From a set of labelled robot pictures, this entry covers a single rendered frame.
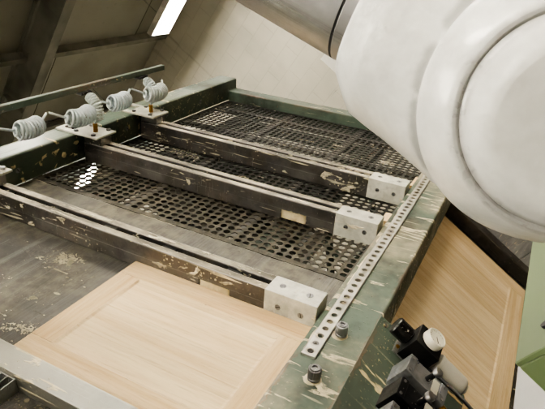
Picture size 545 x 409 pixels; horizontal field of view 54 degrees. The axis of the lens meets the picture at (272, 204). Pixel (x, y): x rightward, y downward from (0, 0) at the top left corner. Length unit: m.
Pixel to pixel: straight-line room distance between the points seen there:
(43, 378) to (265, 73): 6.02
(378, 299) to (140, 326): 0.52
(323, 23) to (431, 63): 0.10
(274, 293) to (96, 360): 0.38
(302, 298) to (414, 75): 0.89
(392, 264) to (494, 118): 1.12
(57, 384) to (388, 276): 0.75
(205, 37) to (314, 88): 1.60
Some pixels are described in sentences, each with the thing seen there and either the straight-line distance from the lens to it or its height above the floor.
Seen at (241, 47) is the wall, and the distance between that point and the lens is 6.94.
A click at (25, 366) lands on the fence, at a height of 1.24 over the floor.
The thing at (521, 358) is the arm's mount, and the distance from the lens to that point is 0.53.
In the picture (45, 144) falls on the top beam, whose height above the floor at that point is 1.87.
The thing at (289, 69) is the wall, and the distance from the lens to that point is 6.67.
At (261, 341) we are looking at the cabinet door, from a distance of 1.13.
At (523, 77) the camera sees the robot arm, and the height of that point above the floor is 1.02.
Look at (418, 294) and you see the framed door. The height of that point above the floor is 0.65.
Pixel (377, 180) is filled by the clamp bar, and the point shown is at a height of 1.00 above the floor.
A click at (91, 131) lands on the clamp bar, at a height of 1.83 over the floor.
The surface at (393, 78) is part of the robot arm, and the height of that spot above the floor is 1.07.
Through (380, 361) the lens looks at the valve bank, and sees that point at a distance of 1.11.
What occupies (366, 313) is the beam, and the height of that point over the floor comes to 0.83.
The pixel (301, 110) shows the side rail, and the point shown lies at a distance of 2.61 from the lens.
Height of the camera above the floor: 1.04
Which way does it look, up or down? 5 degrees up
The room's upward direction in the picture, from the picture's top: 46 degrees counter-clockwise
